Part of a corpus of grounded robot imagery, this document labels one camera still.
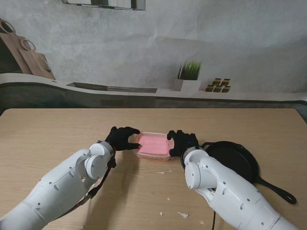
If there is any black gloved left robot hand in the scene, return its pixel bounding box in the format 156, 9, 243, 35
105, 126, 142, 152

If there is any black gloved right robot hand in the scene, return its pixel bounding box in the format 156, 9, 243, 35
166, 129, 200, 158

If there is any clear plastic lid pink sheet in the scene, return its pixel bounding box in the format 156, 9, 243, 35
133, 131, 176, 159

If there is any white paper food container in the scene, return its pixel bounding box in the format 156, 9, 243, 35
138, 155, 175, 161

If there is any black cast iron skillet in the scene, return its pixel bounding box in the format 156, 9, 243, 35
200, 140, 297, 205

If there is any dark glass cooktop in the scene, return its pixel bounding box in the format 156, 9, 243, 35
66, 82, 158, 94

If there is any white block on floor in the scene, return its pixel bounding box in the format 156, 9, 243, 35
173, 60, 202, 92

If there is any white kitchen counter grey front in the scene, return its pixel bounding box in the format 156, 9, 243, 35
0, 73, 307, 109

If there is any small wooden cutting board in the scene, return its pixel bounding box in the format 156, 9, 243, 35
18, 37, 56, 81

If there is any large wooden cutting board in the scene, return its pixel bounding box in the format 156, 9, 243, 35
0, 18, 32, 75

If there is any red black left arm cable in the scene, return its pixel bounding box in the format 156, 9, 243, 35
54, 165, 112, 221

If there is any dark wall shelf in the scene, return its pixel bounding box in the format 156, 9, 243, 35
61, 0, 146, 11

